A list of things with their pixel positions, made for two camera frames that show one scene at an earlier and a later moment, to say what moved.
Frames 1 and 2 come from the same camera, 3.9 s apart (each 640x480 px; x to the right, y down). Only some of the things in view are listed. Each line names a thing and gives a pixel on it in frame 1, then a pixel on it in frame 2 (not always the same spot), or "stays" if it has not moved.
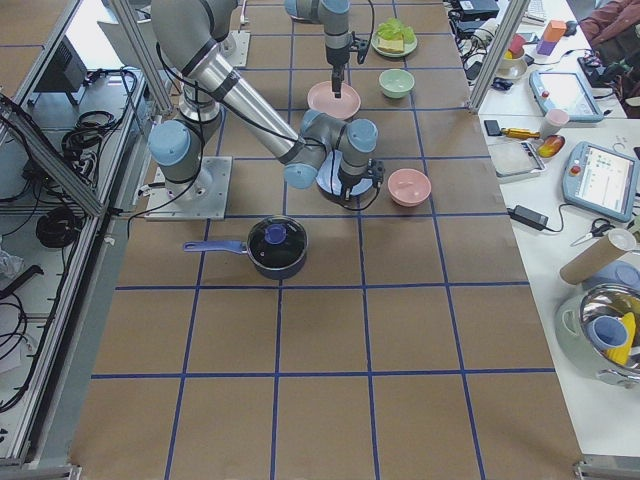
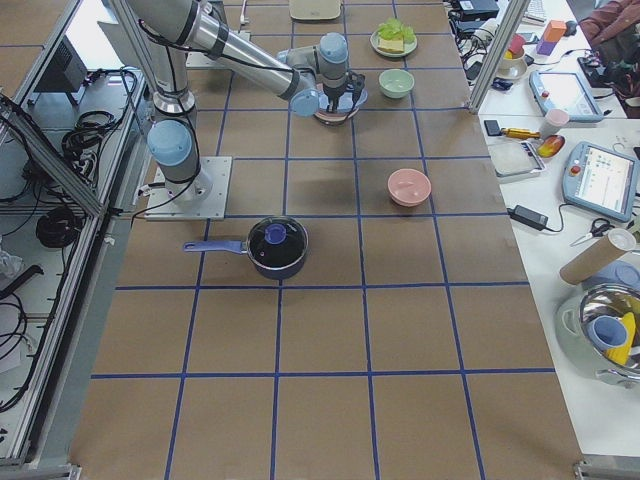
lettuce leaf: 394,29 stays
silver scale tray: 513,160 stays
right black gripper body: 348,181 -> 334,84
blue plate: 328,177 -> 345,100
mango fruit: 551,145 stays
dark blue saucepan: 277,247 stays
